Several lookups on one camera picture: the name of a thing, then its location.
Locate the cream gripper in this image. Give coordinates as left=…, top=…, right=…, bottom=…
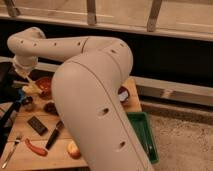
left=13, top=61, right=34, bottom=78

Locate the yellow banana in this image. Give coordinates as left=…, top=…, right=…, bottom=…
left=22, top=76, right=42, bottom=94

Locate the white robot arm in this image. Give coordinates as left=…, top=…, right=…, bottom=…
left=7, top=27, right=154, bottom=171

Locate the small metal cup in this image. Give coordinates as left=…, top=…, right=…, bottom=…
left=21, top=96, right=35, bottom=111

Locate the red bowl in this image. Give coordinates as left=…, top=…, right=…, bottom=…
left=35, top=77, right=52, bottom=98

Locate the black chair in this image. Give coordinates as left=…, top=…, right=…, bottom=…
left=0, top=62, right=19, bottom=157

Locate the bunch of dark grapes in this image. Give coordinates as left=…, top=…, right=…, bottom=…
left=44, top=102, right=58, bottom=115

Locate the black rectangular remote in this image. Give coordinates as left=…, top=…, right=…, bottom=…
left=27, top=116, right=48, bottom=136

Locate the silver fork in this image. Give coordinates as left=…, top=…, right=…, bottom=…
left=1, top=134, right=22, bottom=169

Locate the wooden board table top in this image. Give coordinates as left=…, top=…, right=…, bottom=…
left=0, top=78, right=143, bottom=171

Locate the red chili pepper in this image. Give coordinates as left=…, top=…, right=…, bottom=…
left=24, top=139, right=48, bottom=156

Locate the red yellow apple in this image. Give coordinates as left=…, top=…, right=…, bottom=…
left=67, top=141, right=81, bottom=159

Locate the purple bowl with cloth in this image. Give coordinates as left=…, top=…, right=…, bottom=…
left=118, top=86, right=130, bottom=104

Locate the green plastic tray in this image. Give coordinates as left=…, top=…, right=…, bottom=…
left=127, top=112, right=159, bottom=164

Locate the black handled knife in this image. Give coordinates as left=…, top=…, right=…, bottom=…
left=45, top=121, right=64, bottom=150

